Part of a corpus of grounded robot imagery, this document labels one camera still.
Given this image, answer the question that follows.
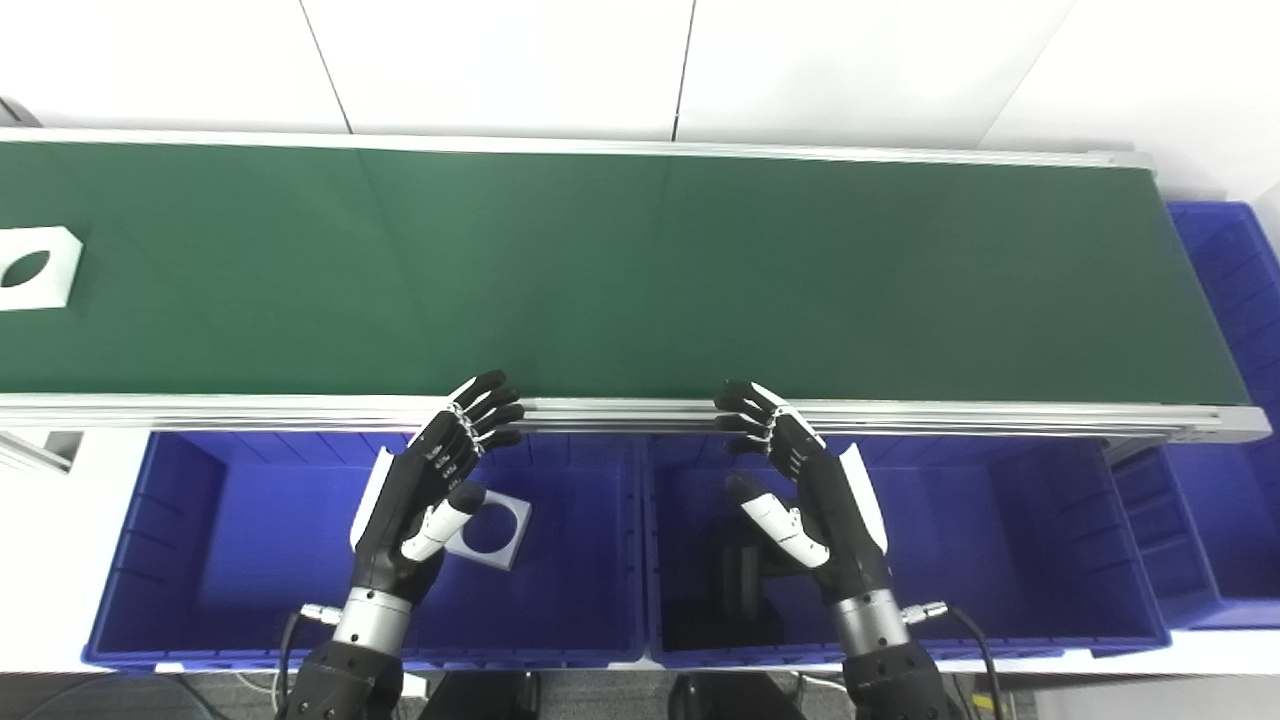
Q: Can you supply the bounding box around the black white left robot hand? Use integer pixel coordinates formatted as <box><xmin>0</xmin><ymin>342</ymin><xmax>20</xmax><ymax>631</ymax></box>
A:
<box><xmin>348</xmin><ymin>370</ymin><xmax>527</xmax><ymax>603</ymax></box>

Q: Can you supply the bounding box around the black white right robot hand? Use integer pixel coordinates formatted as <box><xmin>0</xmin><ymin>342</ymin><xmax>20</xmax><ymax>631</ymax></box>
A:
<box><xmin>712</xmin><ymin>378</ymin><xmax>893</xmax><ymax>603</ymax></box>

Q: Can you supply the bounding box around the white square part round hole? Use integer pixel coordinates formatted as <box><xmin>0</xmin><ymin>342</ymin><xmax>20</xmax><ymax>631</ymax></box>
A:
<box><xmin>0</xmin><ymin>226</ymin><xmax>83</xmax><ymax>312</ymax></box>
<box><xmin>445</xmin><ymin>488</ymin><xmax>533</xmax><ymax>571</ymax></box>

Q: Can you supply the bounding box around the black part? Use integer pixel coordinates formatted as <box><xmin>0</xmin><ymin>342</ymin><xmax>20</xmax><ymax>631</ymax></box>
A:
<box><xmin>660</xmin><ymin>515</ymin><xmax>851</xmax><ymax>656</ymax></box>

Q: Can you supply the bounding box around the blue plastic bin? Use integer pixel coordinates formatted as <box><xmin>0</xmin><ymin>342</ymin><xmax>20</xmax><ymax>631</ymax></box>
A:
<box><xmin>1110</xmin><ymin>200</ymin><xmax>1280</xmax><ymax>631</ymax></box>
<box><xmin>640</xmin><ymin>432</ymin><xmax>1173</xmax><ymax>669</ymax></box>
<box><xmin>82</xmin><ymin>430</ymin><xmax>649</xmax><ymax>673</ymax></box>

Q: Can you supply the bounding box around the green conveyor belt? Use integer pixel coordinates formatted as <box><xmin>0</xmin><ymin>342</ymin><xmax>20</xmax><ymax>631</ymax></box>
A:
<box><xmin>0</xmin><ymin>125</ymin><xmax>1273</xmax><ymax>446</ymax></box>
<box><xmin>0</xmin><ymin>140</ymin><xmax>1251</xmax><ymax>406</ymax></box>

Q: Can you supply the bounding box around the aluminium conveyor leg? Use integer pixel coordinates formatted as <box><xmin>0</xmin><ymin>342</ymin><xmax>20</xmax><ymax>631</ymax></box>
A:
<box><xmin>0</xmin><ymin>430</ymin><xmax>83</xmax><ymax>476</ymax></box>

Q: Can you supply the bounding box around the black robot body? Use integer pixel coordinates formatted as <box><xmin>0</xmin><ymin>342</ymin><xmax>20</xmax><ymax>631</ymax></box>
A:
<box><xmin>420</xmin><ymin>670</ymin><xmax>806</xmax><ymax>720</ymax></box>

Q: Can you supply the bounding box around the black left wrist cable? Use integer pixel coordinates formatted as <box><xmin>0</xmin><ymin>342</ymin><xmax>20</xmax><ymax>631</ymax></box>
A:
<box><xmin>278</xmin><ymin>600</ymin><xmax>346</xmax><ymax>706</ymax></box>

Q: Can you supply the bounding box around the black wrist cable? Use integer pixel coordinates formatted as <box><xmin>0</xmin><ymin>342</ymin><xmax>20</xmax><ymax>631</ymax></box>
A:
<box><xmin>900</xmin><ymin>600</ymin><xmax>1006</xmax><ymax>720</ymax></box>
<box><xmin>278</xmin><ymin>600</ymin><xmax>346</xmax><ymax>706</ymax></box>

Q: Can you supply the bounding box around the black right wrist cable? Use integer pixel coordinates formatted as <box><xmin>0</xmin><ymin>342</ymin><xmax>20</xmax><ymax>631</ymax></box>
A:
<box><xmin>900</xmin><ymin>600</ymin><xmax>1006</xmax><ymax>720</ymax></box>

